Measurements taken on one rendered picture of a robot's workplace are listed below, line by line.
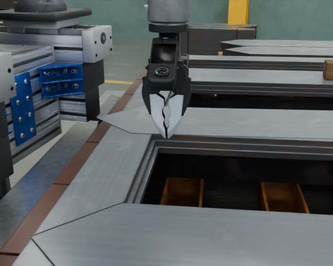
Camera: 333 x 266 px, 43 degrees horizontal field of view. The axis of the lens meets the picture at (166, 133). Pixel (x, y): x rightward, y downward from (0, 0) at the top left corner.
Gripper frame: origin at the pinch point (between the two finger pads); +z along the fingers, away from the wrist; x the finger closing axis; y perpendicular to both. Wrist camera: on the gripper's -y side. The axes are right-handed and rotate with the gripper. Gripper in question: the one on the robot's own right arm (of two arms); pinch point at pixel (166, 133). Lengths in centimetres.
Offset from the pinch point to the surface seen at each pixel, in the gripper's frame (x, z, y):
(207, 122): -7.6, 0.6, 9.3
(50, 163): 32.5, 17.6, 21.0
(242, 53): -19, 0, 95
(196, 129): -5.4, 0.6, 4.7
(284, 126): -23.1, 0.6, 8.4
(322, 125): -30.9, 0.6, 10.0
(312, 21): -173, 44, 704
